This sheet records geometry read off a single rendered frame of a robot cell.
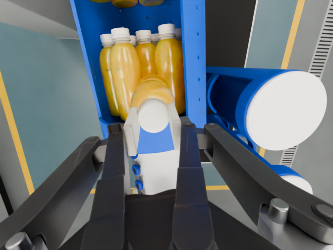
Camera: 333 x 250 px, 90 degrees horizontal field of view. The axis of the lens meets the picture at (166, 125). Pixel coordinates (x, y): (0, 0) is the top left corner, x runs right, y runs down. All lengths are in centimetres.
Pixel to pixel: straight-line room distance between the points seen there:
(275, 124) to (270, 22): 131
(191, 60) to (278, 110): 41
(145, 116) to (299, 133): 63
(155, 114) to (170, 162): 54
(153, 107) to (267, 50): 170
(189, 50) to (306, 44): 179
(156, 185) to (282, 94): 60
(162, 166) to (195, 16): 56
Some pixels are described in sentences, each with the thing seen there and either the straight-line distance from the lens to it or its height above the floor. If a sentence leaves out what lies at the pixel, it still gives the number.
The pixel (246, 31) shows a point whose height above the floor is 15.
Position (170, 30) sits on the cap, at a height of 112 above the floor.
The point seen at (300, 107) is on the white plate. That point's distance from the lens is 72.
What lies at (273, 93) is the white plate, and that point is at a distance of 64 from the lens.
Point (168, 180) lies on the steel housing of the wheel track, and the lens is 79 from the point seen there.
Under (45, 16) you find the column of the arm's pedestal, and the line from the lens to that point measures 99.
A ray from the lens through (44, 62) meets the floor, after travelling 177.
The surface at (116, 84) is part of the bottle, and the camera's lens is 41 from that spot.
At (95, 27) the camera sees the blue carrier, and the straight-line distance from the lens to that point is 53.
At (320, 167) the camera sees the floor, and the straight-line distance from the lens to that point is 275.
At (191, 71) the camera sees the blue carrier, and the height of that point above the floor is 121.
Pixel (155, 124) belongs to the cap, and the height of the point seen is 135.
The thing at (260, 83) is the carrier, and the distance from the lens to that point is 64.
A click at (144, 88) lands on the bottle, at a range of 24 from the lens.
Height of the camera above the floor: 154
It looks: 70 degrees down
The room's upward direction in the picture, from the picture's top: 167 degrees clockwise
